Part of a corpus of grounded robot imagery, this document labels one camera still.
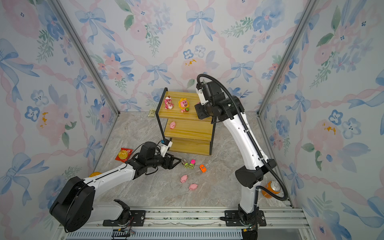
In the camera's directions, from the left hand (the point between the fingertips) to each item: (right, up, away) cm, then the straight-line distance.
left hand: (177, 157), depth 83 cm
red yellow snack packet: (-35, 0, +11) cm, 36 cm away
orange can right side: (+48, -12, -10) cm, 51 cm away
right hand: (+13, +27, -10) cm, 32 cm away
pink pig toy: (+3, -13, +3) cm, 13 cm away
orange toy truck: (+15, -8, +7) cm, 18 cm away
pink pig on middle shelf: (-4, +18, +5) cm, 19 cm away
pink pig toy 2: (+9, -16, +1) cm, 18 cm away
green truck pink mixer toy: (+8, -5, +8) cm, 12 cm away
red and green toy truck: (+4, -5, +7) cm, 9 cm away
